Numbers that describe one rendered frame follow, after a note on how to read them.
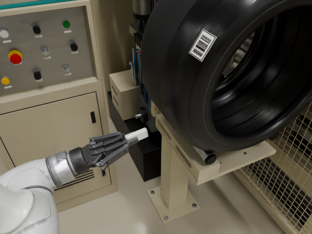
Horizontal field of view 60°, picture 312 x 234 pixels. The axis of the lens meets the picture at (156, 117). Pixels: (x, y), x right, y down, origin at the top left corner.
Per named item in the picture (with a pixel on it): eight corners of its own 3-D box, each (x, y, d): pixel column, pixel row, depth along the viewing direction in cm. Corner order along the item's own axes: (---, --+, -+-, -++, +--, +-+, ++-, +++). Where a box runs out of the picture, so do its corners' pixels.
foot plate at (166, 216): (146, 191, 188) (146, 189, 186) (180, 178, 197) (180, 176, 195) (163, 224, 169) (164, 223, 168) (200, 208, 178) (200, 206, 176)
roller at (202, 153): (165, 110, 118) (159, 106, 115) (172, 102, 117) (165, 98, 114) (210, 166, 93) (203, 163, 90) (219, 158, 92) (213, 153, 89)
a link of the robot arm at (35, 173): (57, 172, 84) (63, 204, 74) (5, 194, 80) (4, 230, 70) (42, 147, 77) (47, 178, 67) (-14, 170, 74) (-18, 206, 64)
